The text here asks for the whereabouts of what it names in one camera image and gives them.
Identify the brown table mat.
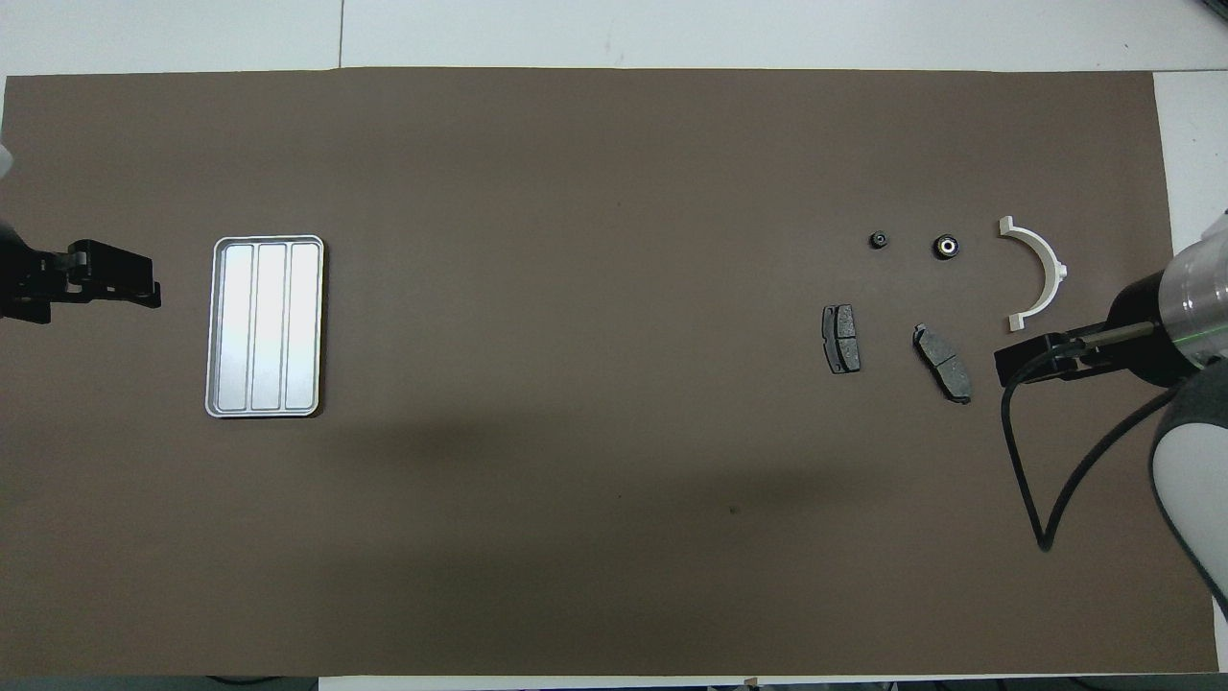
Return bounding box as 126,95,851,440
0,67,1219,678

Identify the silver metal tray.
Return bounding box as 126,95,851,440
205,235,325,418

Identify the dark grey rectangular brake pad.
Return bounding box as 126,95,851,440
822,304,862,375

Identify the dark grey angled brake pad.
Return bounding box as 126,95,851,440
911,323,973,405

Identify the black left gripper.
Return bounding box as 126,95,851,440
0,218,163,326

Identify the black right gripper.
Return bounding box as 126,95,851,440
994,273,1206,389

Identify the white curved plastic bracket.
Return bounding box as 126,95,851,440
998,216,1069,333

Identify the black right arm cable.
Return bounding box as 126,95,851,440
998,322,1183,554

